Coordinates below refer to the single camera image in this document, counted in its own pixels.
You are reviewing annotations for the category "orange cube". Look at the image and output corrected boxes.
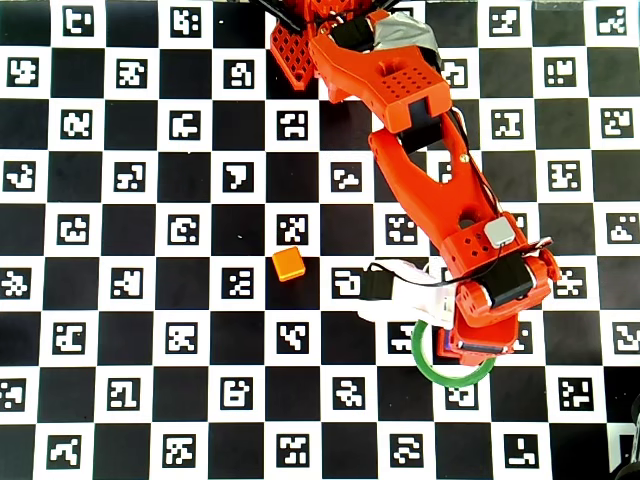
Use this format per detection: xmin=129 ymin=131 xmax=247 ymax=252
xmin=272 ymin=246 xmax=307 ymax=283

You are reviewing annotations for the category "green flat ring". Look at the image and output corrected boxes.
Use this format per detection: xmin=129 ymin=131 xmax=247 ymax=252
xmin=412 ymin=319 xmax=496 ymax=389

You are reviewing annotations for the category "black white marker checkerboard mat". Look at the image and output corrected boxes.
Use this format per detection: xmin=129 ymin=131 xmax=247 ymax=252
xmin=0 ymin=0 xmax=640 ymax=480

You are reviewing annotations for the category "thick black cable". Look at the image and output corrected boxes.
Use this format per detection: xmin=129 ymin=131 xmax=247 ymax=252
xmin=249 ymin=0 xmax=304 ymax=34

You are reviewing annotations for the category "grey square pad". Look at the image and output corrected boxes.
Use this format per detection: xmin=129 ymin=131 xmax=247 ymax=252
xmin=483 ymin=217 xmax=516 ymax=247

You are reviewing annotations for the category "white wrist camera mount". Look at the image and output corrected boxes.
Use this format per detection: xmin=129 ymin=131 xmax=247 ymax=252
xmin=357 ymin=259 xmax=459 ymax=326

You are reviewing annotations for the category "thin black camera cable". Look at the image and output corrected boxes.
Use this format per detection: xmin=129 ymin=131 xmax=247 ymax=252
xmin=367 ymin=239 xmax=556 ymax=289

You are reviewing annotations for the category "grey duct tape patch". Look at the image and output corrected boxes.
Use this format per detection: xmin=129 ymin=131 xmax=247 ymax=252
xmin=372 ymin=12 xmax=439 ymax=56

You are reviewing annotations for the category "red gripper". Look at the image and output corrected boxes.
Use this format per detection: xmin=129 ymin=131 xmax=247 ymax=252
xmin=451 ymin=283 xmax=551 ymax=367

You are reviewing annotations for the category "red cube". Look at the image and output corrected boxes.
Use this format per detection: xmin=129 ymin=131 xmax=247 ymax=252
xmin=435 ymin=329 xmax=464 ymax=361

